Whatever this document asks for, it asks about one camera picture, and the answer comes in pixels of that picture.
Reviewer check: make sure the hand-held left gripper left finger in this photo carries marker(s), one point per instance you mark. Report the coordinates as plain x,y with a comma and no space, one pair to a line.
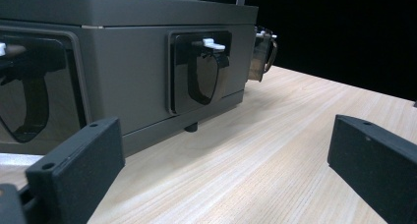
78,165

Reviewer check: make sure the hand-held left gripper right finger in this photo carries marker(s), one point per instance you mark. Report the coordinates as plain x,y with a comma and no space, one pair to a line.
380,165

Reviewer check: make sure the dark grey corner rack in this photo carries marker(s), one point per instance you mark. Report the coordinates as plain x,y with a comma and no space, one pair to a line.
131,70

